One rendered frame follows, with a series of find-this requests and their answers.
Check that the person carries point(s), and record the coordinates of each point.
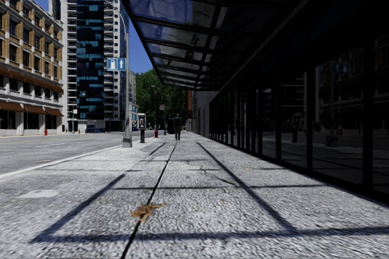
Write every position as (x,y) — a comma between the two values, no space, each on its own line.
(177,127)

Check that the pale concrete building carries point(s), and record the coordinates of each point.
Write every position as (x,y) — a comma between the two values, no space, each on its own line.
(132,97)
(199,111)

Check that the trees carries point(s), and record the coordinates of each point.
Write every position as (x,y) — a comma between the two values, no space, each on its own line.
(155,97)

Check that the glass tower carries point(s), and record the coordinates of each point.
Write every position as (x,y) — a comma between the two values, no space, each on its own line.
(90,64)

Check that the dark glass building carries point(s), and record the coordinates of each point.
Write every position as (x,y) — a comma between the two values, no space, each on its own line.
(311,64)

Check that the tan stone building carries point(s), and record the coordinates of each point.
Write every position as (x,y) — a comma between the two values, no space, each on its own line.
(22,64)

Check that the sign on a post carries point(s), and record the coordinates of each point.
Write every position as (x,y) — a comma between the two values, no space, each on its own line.
(163,116)

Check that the white box on a post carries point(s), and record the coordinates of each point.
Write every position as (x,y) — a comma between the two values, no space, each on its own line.
(142,122)

